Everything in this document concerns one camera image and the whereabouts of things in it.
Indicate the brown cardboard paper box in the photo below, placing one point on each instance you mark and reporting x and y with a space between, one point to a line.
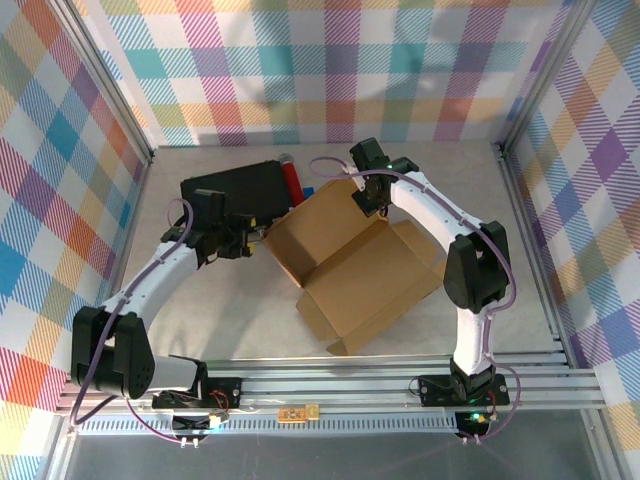
350 280

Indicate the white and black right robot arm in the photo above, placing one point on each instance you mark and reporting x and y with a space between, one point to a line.
425 200

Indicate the black flat case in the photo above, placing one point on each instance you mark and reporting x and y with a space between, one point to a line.
250 187

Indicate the red cylinder with grey cap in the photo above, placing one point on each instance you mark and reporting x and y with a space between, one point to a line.
292 182

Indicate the black controller board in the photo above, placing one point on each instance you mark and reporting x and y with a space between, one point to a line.
195 425
472 422

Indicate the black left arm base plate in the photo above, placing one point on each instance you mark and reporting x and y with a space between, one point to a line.
222 392

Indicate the aluminium frame rail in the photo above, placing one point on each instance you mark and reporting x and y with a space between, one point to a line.
330 382

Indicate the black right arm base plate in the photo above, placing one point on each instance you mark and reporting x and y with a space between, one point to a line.
435 390

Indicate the aluminium frame post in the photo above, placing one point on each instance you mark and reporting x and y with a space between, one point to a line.
545 75
100 75

